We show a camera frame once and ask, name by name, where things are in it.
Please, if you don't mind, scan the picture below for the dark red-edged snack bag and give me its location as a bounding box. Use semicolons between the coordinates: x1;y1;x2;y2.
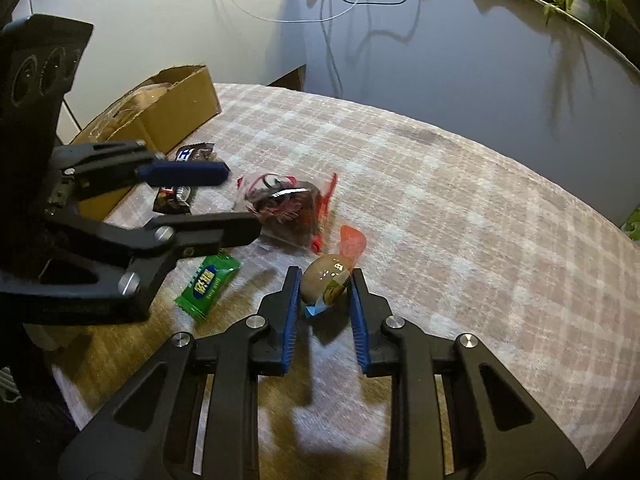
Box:
234;171;338;252

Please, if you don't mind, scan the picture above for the brown egg-shaped snack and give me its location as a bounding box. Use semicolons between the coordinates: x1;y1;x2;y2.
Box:
301;225;367;318

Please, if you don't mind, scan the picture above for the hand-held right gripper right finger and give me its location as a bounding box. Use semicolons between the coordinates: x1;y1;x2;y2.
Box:
350;267;588;480

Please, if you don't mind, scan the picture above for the striped clothing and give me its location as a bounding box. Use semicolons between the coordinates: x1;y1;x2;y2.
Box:
0;365;21;402

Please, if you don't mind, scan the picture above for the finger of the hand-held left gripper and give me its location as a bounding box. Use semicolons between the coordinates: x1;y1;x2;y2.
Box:
45;141;232;211
0;207;262;323

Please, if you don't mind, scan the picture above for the person's left forearm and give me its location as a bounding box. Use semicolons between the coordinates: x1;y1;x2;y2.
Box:
22;322;66;352

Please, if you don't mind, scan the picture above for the brown chocolate bar multipack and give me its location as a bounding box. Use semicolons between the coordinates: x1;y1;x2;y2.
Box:
152;143;217;213

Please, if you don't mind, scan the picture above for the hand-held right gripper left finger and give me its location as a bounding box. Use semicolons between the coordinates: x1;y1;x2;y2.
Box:
57;266;302;480

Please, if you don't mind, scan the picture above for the green snack packet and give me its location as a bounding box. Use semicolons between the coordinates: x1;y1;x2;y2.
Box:
173;254;242;325

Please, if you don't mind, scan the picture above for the cardboard box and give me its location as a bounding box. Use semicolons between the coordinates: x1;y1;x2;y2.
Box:
70;64;222;221

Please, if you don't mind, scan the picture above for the clear-wrapped bread pack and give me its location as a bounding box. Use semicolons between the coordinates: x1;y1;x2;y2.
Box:
82;82;173;143

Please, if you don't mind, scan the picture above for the white cable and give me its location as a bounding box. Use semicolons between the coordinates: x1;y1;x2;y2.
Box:
202;0;366;97

